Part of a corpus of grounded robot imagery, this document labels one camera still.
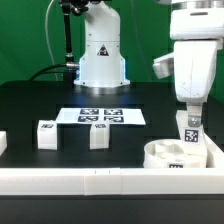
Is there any white cable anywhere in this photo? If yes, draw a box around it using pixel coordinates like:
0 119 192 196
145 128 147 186
44 0 59 81

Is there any white round stool seat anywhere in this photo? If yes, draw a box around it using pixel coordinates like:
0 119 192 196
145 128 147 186
143 139 207 169

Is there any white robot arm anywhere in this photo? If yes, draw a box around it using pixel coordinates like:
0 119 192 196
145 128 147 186
74 0 224 127

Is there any white U-shaped fence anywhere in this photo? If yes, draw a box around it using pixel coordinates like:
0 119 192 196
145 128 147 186
0 130 224 197

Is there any white marker sheet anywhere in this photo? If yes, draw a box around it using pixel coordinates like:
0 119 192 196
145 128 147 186
56 108 146 125

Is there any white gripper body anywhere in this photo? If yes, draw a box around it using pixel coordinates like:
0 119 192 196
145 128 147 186
153 39 222 104

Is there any black cable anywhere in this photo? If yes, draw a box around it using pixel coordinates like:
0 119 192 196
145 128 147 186
28 63 76 82

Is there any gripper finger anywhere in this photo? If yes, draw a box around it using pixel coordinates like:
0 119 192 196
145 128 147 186
187 104 202 127

